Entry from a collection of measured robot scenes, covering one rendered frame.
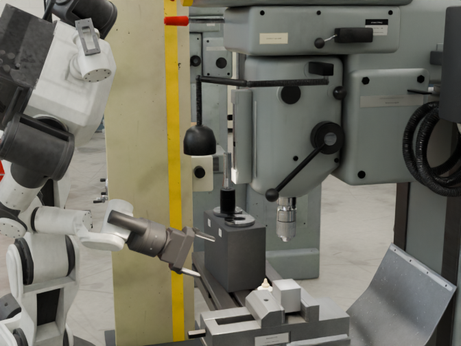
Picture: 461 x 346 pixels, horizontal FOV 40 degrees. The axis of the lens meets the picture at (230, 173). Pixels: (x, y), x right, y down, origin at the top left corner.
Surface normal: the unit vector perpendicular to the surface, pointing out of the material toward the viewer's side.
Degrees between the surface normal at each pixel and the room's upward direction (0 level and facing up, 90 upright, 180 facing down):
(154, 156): 90
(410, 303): 62
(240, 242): 90
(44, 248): 80
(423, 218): 90
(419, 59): 90
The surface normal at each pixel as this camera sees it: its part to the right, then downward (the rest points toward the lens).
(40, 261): 0.56, 0.02
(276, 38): 0.24, 0.22
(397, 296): -0.87, -0.39
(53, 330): 0.26, -0.78
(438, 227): -0.97, 0.06
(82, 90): 0.48, -0.36
